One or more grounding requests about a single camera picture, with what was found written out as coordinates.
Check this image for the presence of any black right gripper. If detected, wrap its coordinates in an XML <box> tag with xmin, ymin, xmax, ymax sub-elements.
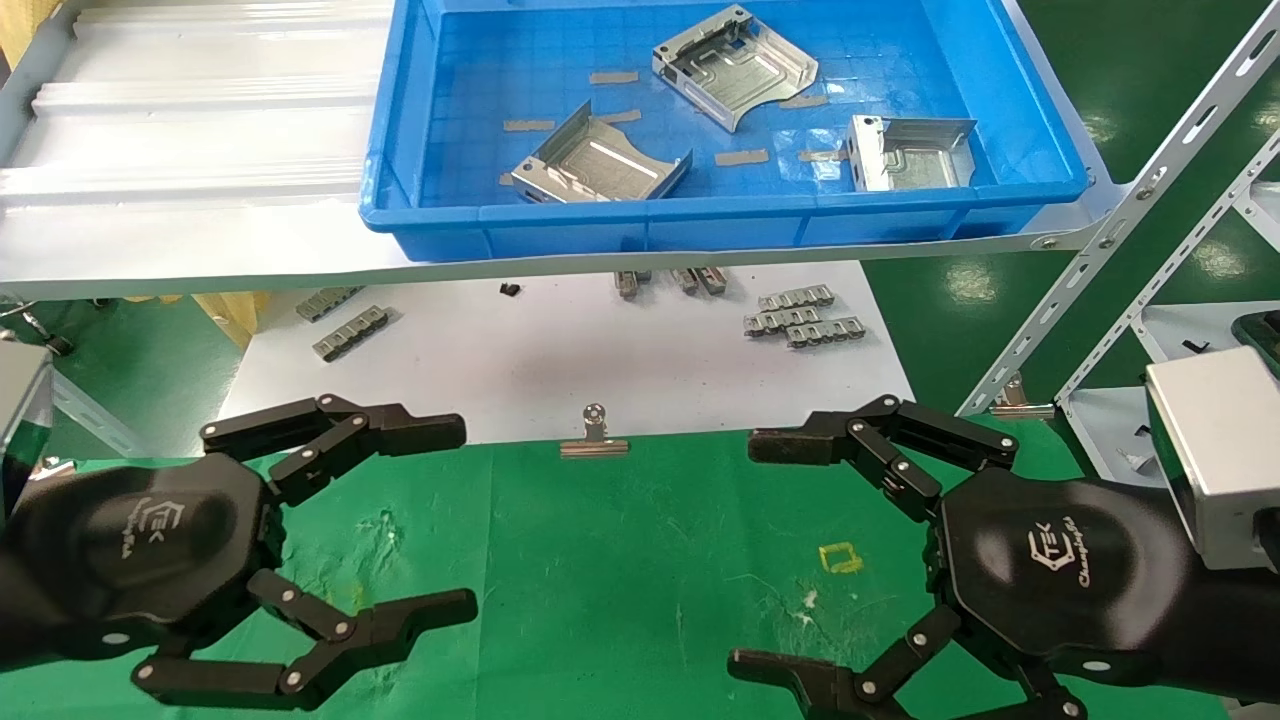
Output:
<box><xmin>728</xmin><ymin>394</ymin><xmax>1193</xmax><ymax>720</ymax></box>

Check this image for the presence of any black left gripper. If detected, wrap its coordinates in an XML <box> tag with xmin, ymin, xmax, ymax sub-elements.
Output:
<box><xmin>20</xmin><ymin>393</ymin><xmax>479</xmax><ymax>711</ymax></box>

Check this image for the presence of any sheet metal bracket part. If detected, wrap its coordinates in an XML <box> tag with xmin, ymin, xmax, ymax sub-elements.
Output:
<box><xmin>652</xmin><ymin>5</ymin><xmax>819</xmax><ymax>133</ymax></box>

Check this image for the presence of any silver binder clip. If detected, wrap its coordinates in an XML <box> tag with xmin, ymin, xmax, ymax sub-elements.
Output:
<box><xmin>990</xmin><ymin>375</ymin><xmax>1056</xmax><ymax>419</ymax></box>
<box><xmin>560</xmin><ymin>403</ymin><xmax>631</xmax><ymax>459</ymax></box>

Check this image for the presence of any green table cloth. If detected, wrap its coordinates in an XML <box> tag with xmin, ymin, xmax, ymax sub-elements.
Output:
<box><xmin>0</xmin><ymin>415</ymin><xmax>1231</xmax><ymax>720</ymax></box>

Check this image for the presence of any white metal shelf board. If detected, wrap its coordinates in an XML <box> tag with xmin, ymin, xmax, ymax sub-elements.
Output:
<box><xmin>1065</xmin><ymin>300</ymin><xmax>1280</xmax><ymax>486</ymax></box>

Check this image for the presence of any grey steel angle bar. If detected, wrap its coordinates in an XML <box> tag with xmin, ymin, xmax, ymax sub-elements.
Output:
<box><xmin>50</xmin><ymin>372</ymin><xmax>146</xmax><ymax>459</ymax></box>

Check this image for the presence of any blue plastic bin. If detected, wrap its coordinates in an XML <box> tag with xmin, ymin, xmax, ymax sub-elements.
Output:
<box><xmin>360</xmin><ymin>0</ymin><xmax>1091</xmax><ymax>263</ymax></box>

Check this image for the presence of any perforated white shelf upright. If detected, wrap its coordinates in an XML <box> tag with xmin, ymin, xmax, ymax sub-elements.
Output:
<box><xmin>957</xmin><ymin>0</ymin><xmax>1280</xmax><ymax>417</ymax></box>
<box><xmin>1055</xmin><ymin>130</ymin><xmax>1280</xmax><ymax>406</ymax></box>

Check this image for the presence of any small boxy sheet metal part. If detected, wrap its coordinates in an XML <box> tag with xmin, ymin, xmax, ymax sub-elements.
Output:
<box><xmin>843</xmin><ymin>114</ymin><xmax>978</xmax><ymax>192</ymax></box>

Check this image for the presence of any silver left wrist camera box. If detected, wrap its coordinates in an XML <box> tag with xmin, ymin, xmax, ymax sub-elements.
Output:
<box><xmin>0</xmin><ymin>340</ymin><xmax>53</xmax><ymax>471</ymax></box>

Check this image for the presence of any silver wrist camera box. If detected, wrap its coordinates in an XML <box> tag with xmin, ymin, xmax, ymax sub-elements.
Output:
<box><xmin>1145</xmin><ymin>345</ymin><xmax>1280</xmax><ymax>571</ymax></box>
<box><xmin>0</xmin><ymin>340</ymin><xmax>53</xmax><ymax>471</ymax></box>

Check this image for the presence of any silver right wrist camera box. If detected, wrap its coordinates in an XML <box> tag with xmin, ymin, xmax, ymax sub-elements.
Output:
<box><xmin>1145</xmin><ymin>345</ymin><xmax>1280</xmax><ymax>571</ymax></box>

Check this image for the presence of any metal bracket part, left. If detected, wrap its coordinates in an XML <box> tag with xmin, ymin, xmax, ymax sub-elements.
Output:
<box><xmin>511</xmin><ymin>100</ymin><xmax>693</xmax><ymax>204</ymax></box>

